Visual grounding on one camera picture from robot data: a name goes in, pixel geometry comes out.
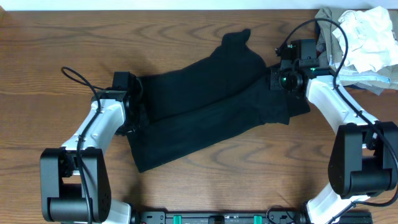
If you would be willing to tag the light blue striped garment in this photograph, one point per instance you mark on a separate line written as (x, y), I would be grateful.
(349, 73)

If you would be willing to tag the beige folded garment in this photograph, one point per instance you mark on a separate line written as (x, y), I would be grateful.
(332, 56)

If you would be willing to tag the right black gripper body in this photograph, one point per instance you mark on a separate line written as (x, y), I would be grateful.
(278, 79)

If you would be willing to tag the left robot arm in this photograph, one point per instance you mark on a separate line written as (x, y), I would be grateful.
(73, 178)

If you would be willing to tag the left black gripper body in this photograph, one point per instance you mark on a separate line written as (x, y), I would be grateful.
(140, 119)

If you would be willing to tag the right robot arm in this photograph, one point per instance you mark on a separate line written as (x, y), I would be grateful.
(363, 161)

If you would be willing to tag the black t-shirt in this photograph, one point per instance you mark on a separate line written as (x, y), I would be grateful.
(214, 99)

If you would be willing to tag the white crumpled garment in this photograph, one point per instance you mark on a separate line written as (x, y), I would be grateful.
(368, 36)

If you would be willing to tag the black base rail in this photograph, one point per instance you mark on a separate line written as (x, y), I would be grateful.
(157, 217)

